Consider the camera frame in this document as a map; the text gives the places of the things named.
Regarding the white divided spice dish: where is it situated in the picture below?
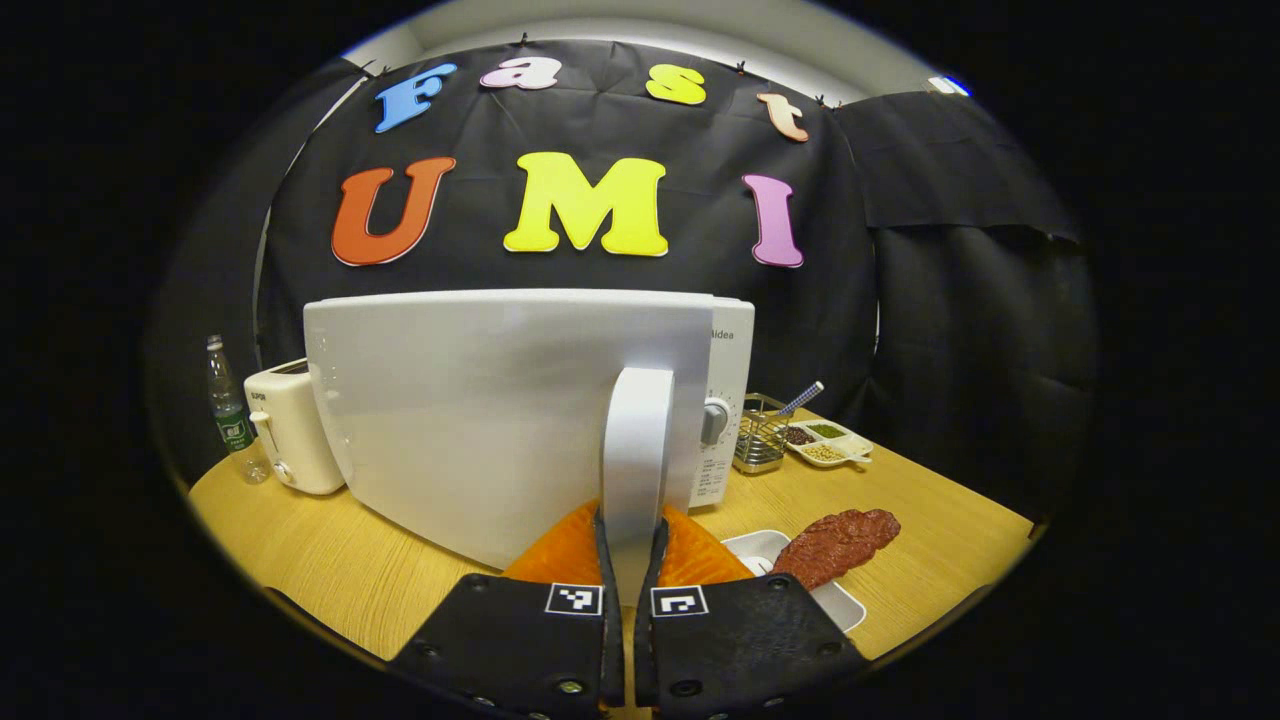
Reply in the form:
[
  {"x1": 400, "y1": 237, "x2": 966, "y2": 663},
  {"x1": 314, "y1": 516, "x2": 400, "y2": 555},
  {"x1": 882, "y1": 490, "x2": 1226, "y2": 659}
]
[{"x1": 785, "y1": 419, "x2": 874, "y2": 468}]

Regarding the white toaster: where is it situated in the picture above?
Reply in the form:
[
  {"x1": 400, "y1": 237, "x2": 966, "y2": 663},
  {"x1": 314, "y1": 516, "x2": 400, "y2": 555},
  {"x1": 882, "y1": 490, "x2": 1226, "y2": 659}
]
[{"x1": 244, "y1": 358, "x2": 346, "y2": 496}]

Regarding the red-brown meat steak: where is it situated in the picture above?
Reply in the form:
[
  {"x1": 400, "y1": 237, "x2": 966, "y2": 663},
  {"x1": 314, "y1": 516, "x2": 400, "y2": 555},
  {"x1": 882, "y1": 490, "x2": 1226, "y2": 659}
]
[{"x1": 770, "y1": 508, "x2": 901, "y2": 591}]

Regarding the white rectangular tray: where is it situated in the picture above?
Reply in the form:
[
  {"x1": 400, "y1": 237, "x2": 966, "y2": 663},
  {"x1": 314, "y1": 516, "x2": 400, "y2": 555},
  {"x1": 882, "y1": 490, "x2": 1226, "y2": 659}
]
[{"x1": 722, "y1": 529, "x2": 867, "y2": 633}]

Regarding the metal wire basket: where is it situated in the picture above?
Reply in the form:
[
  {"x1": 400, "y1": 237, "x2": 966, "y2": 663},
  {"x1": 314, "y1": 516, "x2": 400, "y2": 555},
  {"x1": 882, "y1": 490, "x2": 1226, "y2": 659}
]
[{"x1": 733, "y1": 393, "x2": 791, "y2": 475}]

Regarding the clear plastic water bottle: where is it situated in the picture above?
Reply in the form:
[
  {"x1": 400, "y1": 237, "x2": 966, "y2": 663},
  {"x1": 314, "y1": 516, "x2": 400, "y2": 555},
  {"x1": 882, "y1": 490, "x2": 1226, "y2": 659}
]
[{"x1": 206, "y1": 335, "x2": 271, "y2": 485}]

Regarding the black backdrop cloth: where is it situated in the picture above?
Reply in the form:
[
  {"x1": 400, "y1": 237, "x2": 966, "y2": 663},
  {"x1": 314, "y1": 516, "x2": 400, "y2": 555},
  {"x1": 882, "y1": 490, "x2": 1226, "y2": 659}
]
[{"x1": 145, "y1": 40, "x2": 1101, "y2": 521}]

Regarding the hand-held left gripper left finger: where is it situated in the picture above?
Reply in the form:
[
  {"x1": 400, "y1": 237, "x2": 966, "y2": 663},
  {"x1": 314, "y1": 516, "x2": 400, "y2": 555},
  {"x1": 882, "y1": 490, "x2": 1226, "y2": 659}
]
[{"x1": 388, "y1": 499, "x2": 627, "y2": 720}]

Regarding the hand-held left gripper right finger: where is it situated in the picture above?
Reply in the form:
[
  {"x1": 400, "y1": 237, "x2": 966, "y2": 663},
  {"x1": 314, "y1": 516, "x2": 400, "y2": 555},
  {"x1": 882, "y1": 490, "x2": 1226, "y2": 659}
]
[{"x1": 633, "y1": 503, "x2": 871, "y2": 720}]

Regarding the white microwave oven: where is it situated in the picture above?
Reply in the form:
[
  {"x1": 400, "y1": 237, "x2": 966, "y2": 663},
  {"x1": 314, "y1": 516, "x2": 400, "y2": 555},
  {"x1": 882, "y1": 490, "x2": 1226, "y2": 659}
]
[{"x1": 303, "y1": 289, "x2": 756, "y2": 606}]

